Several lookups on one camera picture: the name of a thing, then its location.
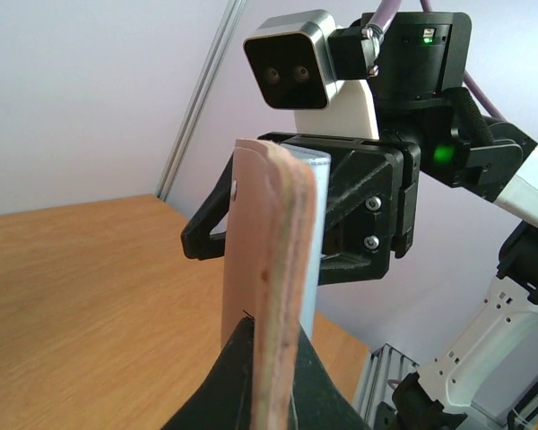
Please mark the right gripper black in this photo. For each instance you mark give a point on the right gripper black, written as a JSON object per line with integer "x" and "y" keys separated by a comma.
{"x": 371, "y": 203}

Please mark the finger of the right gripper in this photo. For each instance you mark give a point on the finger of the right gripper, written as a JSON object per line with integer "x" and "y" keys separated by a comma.
{"x": 197, "y": 238}

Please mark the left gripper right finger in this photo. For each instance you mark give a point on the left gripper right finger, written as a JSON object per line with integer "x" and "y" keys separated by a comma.
{"x": 315, "y": 403}

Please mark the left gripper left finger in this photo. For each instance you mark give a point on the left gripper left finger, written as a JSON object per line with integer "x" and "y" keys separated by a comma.
{"x": 223, "y": 400}

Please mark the pink card holder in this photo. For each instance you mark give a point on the pink card holder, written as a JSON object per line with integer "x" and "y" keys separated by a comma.
{"x": 272, "y": 250}

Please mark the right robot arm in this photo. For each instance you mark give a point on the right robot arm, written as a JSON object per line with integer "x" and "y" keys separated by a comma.
{"x": 376, "y": 105}

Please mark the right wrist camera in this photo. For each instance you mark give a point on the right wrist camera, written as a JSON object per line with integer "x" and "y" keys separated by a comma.
{"x": 293, "y": 65}

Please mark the left aluminium corner post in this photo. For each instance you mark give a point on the left aluminium corner post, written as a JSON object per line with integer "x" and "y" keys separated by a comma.
{"x": 200, "y": 94}

